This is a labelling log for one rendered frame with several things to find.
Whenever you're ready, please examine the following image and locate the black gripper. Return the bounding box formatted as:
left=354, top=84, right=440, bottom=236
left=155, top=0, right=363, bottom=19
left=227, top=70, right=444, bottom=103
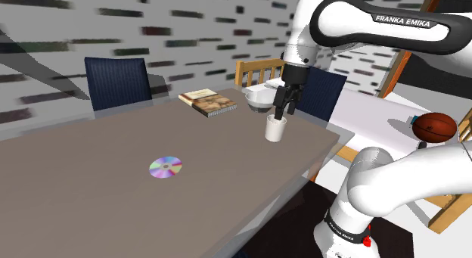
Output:
left=273, top=64, right=311, bottom=121

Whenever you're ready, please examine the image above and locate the white bowl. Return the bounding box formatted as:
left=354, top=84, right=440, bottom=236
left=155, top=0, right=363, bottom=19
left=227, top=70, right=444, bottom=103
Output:
left=245, top=89, right=276, bottom=114

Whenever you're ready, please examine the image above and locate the white cup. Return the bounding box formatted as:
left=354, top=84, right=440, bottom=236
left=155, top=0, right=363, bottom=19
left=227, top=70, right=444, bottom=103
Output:
left=265, top=114, right=288, bottom=143

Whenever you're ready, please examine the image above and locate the dark blue chair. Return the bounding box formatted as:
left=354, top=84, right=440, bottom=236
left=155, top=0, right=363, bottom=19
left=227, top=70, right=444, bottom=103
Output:
left=293, top=66, right=348, bottom=123
left=83, top=57, right=154, bottom=113

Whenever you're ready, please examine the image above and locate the brown spiral-bound book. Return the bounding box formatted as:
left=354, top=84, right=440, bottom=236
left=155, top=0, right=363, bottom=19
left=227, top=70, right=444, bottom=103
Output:
left=178, top=88, right=238, bottom=119

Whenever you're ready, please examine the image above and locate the wooden bed with white mattress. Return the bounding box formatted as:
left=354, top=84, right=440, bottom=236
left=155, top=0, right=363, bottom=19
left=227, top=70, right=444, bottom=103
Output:
left=234, top=58, right=472, bottom=235

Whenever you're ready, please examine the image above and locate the dark robot stand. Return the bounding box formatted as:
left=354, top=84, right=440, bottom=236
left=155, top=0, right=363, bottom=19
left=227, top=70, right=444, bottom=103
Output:
left=235, top=181, right=415, bottom=258

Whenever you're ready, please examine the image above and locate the iridescent compact disc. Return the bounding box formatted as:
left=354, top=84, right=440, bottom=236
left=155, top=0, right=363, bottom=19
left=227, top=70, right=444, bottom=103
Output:
left=148, top=155, right=184, bottom=179

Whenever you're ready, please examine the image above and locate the orange-brown basketball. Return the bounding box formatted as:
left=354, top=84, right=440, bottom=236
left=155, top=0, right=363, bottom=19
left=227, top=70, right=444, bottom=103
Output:
left=411, top=112, right=458, bottom=145

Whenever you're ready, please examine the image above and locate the grey-brown table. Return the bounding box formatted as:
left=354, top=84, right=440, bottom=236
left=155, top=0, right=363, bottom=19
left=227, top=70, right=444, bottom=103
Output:
left=0, top=88, right=356, bottom=258

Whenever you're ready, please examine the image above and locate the dark panel with wooden frame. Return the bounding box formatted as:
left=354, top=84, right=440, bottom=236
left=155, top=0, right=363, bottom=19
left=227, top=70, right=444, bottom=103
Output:
left=377, top=0, right=472, bottom=101

